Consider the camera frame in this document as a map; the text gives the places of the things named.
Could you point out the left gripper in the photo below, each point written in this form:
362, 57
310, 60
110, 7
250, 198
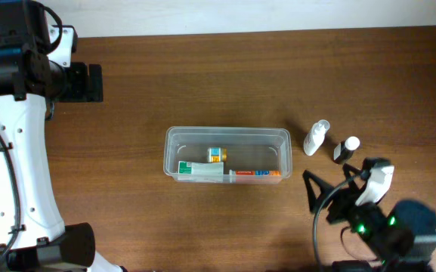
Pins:
82, 92

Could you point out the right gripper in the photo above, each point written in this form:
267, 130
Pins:
344, 202

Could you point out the dark bottle white cap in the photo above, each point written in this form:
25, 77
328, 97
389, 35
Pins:
345, 150

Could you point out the white spray bottle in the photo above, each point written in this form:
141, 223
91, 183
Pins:
315, 137

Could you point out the clear plastic container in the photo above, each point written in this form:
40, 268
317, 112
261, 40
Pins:
247, 149

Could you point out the orange tablet tube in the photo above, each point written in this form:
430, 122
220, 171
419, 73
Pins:
255, 173

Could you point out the small gold-lid jar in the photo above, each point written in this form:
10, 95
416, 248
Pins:
216, 154

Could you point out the white green medicine box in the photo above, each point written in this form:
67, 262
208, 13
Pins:
200, 172

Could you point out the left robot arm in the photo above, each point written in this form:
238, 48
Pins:
33, 235

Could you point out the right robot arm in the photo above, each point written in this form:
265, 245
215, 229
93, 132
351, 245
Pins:
403, 240

